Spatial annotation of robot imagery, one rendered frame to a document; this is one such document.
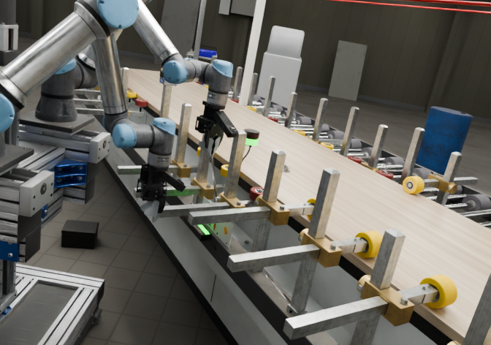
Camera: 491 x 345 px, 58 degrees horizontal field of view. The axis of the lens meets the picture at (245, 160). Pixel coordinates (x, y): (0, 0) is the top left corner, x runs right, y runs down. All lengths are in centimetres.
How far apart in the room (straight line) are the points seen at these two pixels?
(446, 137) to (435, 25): 722
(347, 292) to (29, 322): 129
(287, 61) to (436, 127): 276
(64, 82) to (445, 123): 544
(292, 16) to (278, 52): 490
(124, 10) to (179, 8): 1137
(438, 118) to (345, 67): 633
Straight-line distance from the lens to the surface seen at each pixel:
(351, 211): 176
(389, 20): 1307
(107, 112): 148
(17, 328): 209
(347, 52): 1261
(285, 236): 177
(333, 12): 1278
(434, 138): 656
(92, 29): 125
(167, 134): 142
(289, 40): 786
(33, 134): 185
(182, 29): 1247
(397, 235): 109
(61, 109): 180
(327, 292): 162
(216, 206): 163
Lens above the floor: 152
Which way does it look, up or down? 17 degrees down
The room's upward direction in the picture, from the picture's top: 11 degrees clockwise
